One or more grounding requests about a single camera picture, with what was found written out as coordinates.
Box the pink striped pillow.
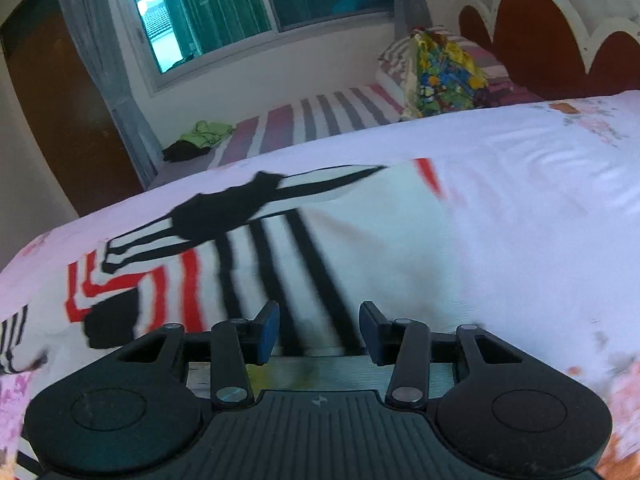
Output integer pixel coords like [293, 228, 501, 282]
[377, 25, 506, 88]

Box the green window curtain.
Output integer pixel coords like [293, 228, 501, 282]
[152, 0, 393, 58]

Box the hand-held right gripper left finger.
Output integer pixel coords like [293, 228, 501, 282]
[114, 301, 281, 410]

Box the colourful printed pillow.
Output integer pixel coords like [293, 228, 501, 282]
[402, 27, 489, 121]

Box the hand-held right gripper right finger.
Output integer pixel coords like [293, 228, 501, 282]
[359, 301, 527, 409]

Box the white floral blanket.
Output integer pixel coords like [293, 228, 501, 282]
[0, 91, 640, 480]

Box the green cloth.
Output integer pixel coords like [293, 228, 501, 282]
[179, 120, 236, 150]

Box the black red striped white shirt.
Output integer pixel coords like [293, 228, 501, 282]
[0, 157, 481, 377]

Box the brown wooden door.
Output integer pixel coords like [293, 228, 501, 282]
[0, 0, 146, 217]

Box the pink grey striped bed sheet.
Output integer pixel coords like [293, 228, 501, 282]
[150, 72, 546, 192]

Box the white framed window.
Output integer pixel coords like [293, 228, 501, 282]
[107, 0, 401, 93]

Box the red-brown scalloped headboard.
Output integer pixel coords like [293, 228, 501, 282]
[457, 0, 640, 103]

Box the black cloth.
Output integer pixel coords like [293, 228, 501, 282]
[162, 139, 213, 164]

